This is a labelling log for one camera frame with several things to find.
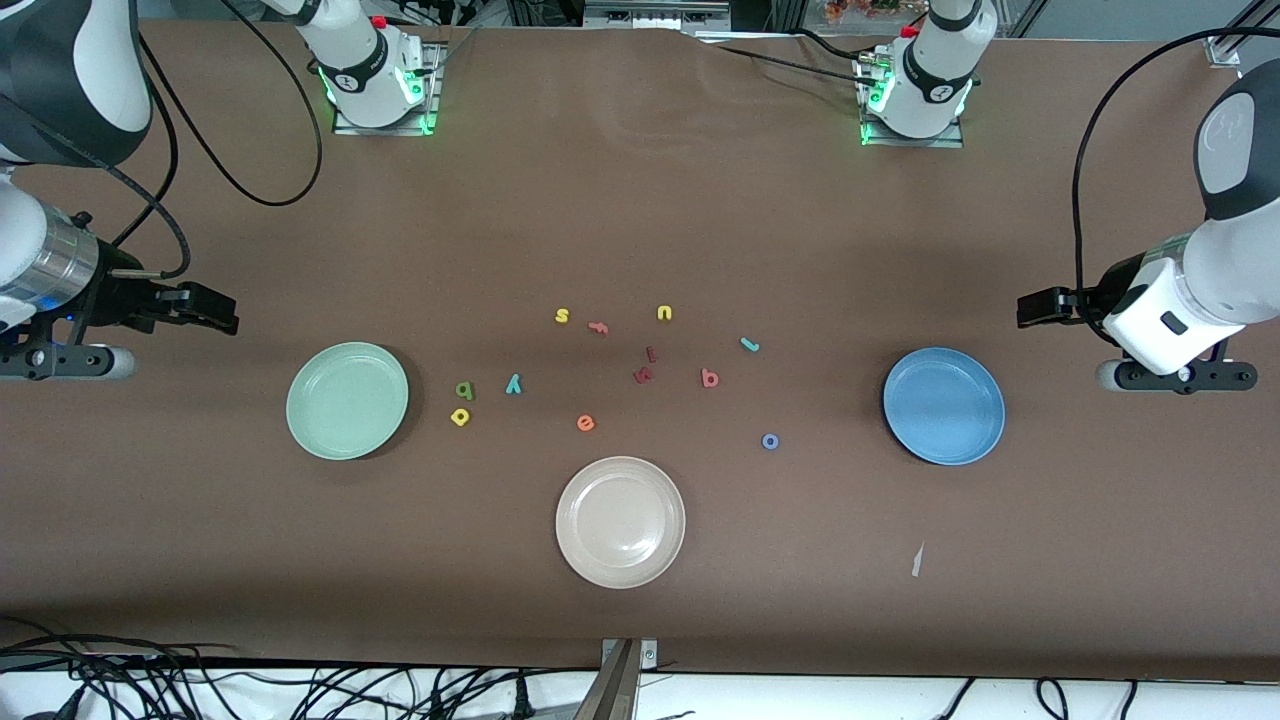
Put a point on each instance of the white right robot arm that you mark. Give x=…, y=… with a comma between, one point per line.
x=110, y=60

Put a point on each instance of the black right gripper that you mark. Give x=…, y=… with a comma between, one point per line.
x=118, y=300

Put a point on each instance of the orange dried flowers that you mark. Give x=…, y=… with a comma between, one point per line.
x=860, y=8

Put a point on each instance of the beige plate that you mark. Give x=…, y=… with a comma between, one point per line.
x=620, y=525

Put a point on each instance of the blue plate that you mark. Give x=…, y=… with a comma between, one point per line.
x=945, y=410

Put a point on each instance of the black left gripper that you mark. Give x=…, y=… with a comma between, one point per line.
x=1094, y=297

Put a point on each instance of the grey metal box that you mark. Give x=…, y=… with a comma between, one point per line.
x=655, y=14

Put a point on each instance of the pale green plate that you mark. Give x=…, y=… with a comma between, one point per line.
x=340, y=410

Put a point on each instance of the brown table cover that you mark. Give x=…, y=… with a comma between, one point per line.
x=200, y=550

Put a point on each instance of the yellow letter a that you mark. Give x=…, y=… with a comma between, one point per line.
x=466, y=418

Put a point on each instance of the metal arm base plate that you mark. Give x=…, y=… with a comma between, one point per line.
x=436, y=90
x=910, y=142

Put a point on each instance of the metal camera bracket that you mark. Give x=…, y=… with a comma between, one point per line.
x=622, y=680

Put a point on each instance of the aluminium frame profile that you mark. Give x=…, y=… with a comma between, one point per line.
x=1225, y=48

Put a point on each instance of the white paper scrap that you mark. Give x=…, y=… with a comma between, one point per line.
x=917, y=560

